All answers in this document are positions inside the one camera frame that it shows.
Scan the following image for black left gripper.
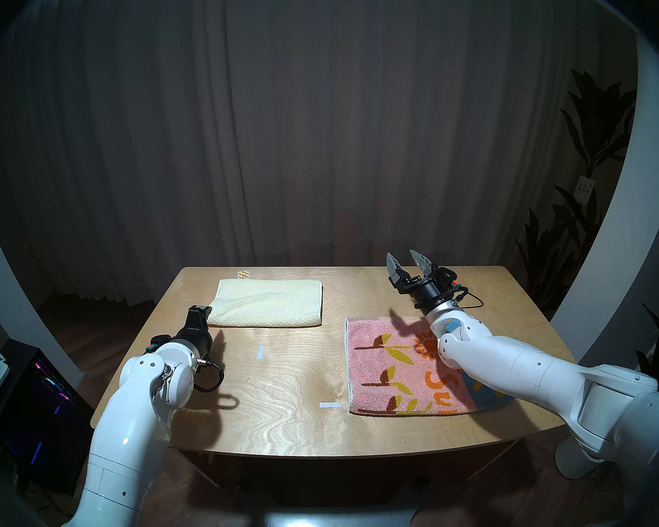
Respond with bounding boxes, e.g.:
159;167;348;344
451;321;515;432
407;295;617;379
148;328;215;362

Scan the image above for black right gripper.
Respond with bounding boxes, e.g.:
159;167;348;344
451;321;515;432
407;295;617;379
386;249;462;315

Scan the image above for cream terry towel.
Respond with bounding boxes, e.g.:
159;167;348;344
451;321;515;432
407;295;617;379
206;270;323;329

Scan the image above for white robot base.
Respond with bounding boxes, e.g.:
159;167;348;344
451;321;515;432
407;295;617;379
253;507;418;527

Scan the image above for pink blue sun-print towel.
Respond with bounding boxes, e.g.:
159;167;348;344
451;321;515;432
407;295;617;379
344;315;517;417

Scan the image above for black computer case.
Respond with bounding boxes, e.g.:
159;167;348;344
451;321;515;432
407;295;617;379
0;339;97;496

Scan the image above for grey pleated curtain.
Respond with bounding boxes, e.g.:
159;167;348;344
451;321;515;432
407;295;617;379
0;0;632;307

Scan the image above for tall dark leafy plant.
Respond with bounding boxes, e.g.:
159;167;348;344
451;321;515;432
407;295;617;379
513;69;638;318

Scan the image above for white round plant pot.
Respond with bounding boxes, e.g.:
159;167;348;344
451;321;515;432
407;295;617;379
555;435;605;480

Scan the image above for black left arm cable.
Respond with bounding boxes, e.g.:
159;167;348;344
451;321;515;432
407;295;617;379
193;358;226;394

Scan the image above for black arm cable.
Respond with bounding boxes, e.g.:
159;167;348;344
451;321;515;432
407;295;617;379
193;358;226;394
450;287;485;311

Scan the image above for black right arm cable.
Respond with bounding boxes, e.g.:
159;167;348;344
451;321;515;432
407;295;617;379
450;287;485;311

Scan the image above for black floor cables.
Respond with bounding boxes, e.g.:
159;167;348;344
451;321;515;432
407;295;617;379
33;487;88;521

